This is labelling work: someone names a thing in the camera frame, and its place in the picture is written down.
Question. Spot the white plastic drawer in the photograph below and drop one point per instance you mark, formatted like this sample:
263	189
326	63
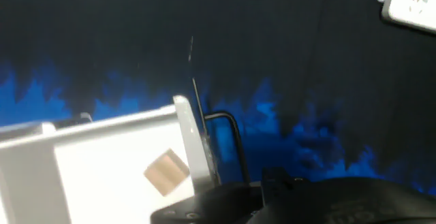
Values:
102	169

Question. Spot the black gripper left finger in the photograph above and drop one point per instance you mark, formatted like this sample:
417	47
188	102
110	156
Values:
211	203

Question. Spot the white power strip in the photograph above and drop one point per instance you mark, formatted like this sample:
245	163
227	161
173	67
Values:
412	6

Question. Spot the blue black printed cloth mat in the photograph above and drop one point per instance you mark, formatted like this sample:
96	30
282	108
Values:
306	81

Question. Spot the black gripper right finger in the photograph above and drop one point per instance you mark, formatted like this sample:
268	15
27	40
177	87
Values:
276	181

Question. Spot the small wooden cube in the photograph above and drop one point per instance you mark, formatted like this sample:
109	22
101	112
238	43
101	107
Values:
167	173

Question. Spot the white drawer cabinet frame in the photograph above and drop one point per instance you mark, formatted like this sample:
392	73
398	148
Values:
20	129

